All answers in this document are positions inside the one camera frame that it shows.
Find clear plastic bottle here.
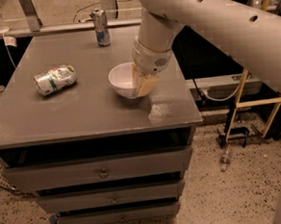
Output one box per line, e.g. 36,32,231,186
220,146,231,172

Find upright silver blue can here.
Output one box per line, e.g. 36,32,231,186
90,9,111,47

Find grey drawer cabinet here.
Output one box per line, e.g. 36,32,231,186
0,27,201,218

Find white cable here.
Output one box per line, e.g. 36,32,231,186
199,81,243,104

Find metal railing bar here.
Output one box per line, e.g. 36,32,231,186
0,17,141,37

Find grey drawer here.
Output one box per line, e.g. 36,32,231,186
37,180,185,213
59,201,180,224
4,146,192,191

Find bottom grey drawer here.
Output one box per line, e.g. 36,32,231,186
59,201,180,224

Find top grey drawer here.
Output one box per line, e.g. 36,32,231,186
4,146,192,191

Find white ceramic bowl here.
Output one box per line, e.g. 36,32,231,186
108,62,139,99

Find black power cable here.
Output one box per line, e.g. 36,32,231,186
173,38,208,106

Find crushed green 7up can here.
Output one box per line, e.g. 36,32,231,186
33,64,77,95

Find yellow wooden frame stand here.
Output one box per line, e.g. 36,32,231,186
217,0,281,148

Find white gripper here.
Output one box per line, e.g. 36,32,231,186
131,37,172,97

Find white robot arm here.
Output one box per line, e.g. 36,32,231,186
131,0,281,97

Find middle grey drawer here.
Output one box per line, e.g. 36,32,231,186
37,180,185,213

